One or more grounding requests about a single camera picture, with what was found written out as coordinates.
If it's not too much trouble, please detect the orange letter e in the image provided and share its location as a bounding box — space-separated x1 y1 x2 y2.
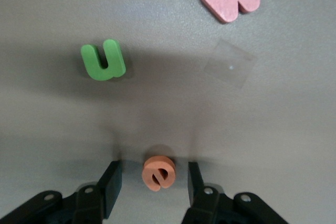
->
141 155 176 193

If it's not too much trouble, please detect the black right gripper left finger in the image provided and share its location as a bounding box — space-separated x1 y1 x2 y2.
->
0 160 123 224

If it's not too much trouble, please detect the green letter u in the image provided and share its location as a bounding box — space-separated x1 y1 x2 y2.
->
80 39 127 81

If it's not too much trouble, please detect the clear tape square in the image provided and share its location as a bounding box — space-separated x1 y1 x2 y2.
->
203 38 257 90

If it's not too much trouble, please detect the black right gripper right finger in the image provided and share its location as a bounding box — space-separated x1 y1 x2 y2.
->
183 161 289 224

